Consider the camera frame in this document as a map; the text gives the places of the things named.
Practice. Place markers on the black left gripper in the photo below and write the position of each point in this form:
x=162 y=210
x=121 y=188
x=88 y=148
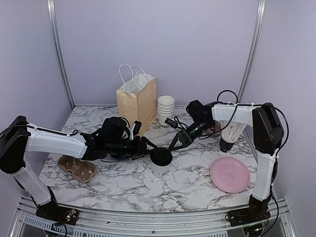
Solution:
x=139 y=149

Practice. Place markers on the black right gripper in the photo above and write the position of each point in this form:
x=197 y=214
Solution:
x=185 y=140

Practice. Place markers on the black coffee cup lid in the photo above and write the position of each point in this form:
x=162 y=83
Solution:
x=165 y=154

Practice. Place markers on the white paper coffee cup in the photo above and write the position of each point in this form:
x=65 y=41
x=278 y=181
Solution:
x=160 y=169

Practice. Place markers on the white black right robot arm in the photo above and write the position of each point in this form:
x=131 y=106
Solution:
x=268 y=134

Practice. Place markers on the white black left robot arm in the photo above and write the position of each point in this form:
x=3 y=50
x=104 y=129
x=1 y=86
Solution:
x=21 y=137

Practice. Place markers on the brown paper takeout bag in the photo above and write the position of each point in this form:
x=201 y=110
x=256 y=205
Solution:
x=137 y=99

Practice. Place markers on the patterned red blue bowl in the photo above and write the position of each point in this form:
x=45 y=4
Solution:
x=214 y=129

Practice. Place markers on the stack of white paper cups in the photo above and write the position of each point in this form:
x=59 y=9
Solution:
x=166 y=105

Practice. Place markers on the black cup holding straws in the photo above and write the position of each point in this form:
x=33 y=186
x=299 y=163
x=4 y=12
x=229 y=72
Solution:
x=225 y=146

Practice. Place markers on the bundle of white wrapped straws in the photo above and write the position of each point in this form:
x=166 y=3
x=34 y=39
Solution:
x=232 y=132

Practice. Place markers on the pink plastic plate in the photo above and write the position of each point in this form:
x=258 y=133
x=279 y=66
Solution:
x=229 y=175

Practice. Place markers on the brown cardboard cup carrier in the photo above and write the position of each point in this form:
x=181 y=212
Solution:
x=81 y=170

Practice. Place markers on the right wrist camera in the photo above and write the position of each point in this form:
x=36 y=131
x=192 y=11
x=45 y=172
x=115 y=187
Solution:
x=171 y=123

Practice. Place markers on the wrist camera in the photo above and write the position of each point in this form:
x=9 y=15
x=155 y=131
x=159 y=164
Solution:
x=134 y=129
x=171 y=123

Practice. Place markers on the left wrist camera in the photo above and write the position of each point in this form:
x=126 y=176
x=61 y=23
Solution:
x=134 y=129

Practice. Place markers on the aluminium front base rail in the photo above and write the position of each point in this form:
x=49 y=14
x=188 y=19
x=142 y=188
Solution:
x=105 y=223

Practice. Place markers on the right aluminium frame post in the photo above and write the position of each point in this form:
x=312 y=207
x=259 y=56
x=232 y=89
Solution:
x=253 y=48

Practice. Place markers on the aluminium frame post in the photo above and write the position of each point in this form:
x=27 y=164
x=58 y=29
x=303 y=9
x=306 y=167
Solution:
x=253 y=48
x=58 y=51

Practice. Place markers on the left aluminium frame post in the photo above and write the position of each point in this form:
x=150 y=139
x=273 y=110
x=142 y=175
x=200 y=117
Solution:
x=58 y=51

